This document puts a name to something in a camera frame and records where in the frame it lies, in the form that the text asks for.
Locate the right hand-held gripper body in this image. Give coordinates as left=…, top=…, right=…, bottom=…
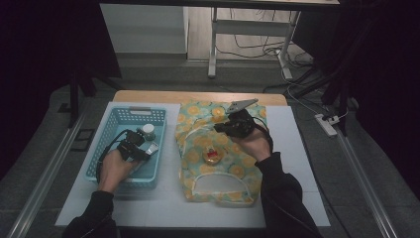
left=223, top=97, right=260, bottom=139

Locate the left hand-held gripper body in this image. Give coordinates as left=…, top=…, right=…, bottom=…
left=116, top=129, right=147, bottom=163

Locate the white tube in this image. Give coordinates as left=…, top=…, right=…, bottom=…
left=132, top=141, right=160, bottom=176

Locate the blue plastic basket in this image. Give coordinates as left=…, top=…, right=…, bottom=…
left=83, top=105, right=168, bottom=190

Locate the small jar white lid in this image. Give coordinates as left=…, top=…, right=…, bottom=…
left=140, top=123, right=157, bottom=142

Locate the orange floral tote bag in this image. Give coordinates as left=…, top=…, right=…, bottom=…
left=174, top=100, right=268, bottom=208

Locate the round yellow tin red label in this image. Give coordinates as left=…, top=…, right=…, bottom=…
left=202, top=146, right=222, bottom=166

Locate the person's right hand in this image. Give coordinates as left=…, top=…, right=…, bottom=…
left=231, top=127, right=272, bottom=163

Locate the person's left hand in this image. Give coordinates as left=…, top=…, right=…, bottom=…
left=97, top=149, right=142, bottom=195

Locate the white table mat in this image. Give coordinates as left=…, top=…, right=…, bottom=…
left=54, top=101, right=332, bottom=230

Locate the white power strip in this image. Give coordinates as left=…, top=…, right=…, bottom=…
left=313, top=112, right=341, bottom=138

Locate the black tripod stand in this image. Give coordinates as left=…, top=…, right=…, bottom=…
left=291, top=63, right=352, bottom=137

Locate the white cabinet panel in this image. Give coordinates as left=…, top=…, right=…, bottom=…
left=99, top=3, right=189, bottom=55

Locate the left hand-held gripper cable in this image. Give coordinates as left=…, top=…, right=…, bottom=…
left=94, top=128, right=131, bottom=183

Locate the hand-held gripper cable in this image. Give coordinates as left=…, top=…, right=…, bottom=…
left=94, top=128, right=131, bottom=183
left=252, top=115, right=275, bottom=156

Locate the right hand-held gripper cable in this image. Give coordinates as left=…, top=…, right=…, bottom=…
left=252, top=115, right=275, bottom=156

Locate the black floor cable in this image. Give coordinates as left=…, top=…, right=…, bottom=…
left=262, top=63, right=320, bottom=94

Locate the white floor cable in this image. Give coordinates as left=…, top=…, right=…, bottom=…
left=280, top=67, right=331, bottom=116

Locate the white desk frame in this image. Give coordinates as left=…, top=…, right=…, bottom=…
left=207, top=5, right=302, bottom=80

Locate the aluminium rail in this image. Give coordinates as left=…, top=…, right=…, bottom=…
left=336, top=131, right=400, bottom=238
left=5, top=110, right=87, bottom=238

